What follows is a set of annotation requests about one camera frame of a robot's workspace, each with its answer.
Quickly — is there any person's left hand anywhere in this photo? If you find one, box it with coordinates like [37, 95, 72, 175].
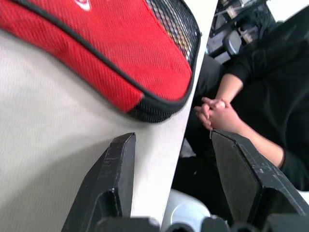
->
[194, 105, 243, 131]

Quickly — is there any white rounded plastic base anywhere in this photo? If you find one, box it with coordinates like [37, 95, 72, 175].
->
[160, 188, 212, 232]

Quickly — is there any person's right hand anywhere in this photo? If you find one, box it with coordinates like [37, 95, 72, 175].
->
[201, 96, 232, 110]

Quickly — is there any red black mesh paddle case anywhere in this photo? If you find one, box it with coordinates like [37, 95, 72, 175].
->
[0, 0, 202, 124]

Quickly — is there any person in black clothes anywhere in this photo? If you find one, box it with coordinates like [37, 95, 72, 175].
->
[171, 4, 309, 219]

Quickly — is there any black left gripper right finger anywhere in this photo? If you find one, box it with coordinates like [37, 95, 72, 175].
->
[210, 129, 309, 227]

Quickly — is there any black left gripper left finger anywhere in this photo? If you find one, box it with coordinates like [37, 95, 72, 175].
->
[61, 132, 137, 232]

